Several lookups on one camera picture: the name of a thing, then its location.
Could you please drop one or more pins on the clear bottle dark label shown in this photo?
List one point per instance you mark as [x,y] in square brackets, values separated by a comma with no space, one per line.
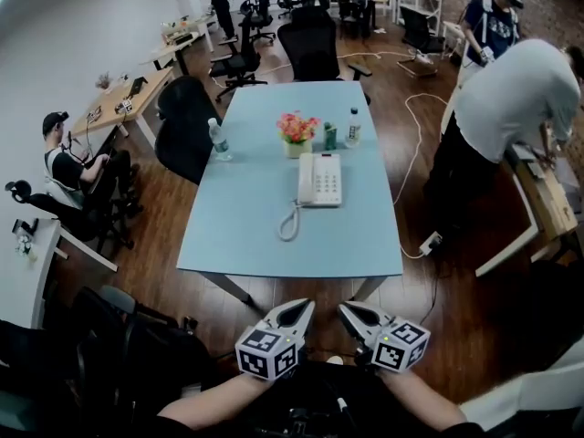
[352,128]

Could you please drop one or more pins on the black padded chair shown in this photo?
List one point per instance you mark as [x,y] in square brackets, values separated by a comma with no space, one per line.
[105,372]

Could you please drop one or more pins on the wooden desk white legs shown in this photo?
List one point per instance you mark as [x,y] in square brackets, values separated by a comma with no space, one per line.
[137,96]

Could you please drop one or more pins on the wooden desk black legs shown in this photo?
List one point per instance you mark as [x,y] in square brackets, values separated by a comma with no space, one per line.
[175,46]

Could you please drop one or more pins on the person's black clothing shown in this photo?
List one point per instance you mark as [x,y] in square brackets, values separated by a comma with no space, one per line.
[319,395]

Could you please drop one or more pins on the small dried plant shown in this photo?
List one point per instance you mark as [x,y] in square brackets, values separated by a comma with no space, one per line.
[104,81]

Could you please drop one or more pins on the black office chair with armrests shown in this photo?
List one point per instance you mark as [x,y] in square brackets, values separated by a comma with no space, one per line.
[239,57]

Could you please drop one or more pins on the desk with white frame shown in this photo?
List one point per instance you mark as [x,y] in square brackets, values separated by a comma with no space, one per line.
[547,208]

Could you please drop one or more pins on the white power strip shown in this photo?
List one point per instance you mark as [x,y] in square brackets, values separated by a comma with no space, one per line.
[431,243]

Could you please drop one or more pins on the black desk stand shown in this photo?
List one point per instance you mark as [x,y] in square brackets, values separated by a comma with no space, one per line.
[137,87]

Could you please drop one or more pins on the black round-back office chair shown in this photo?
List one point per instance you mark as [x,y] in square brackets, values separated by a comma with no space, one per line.
[187,126]

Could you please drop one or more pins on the black swivel chair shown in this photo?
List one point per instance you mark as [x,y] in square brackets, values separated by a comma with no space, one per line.
[77,219]

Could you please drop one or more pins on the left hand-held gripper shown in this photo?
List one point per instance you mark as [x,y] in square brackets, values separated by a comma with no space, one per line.
[267,349]

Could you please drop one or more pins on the clear bottle green label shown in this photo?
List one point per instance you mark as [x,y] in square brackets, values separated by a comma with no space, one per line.
[220,142]

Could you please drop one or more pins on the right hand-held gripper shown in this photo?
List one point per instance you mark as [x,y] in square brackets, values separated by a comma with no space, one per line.
[397,347]

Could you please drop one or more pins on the black mesh high-back office chair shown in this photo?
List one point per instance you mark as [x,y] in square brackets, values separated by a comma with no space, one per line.
[310,46]

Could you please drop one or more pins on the small green bottle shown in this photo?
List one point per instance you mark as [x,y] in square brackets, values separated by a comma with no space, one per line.
[330,136]

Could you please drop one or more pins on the idle gripper device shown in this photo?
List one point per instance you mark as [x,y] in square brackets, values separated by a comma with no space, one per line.
[124,107]

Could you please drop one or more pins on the person's right forearm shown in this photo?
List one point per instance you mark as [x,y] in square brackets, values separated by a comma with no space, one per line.
[420,399]

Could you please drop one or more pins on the person's left forearm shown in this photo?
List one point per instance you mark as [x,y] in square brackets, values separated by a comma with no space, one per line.
[214,399]

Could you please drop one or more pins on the black chair with white base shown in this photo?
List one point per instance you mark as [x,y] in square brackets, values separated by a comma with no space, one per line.
[420,30]

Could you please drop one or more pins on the potted pink orange flowers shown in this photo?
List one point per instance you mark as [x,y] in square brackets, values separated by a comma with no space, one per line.
[297,130]

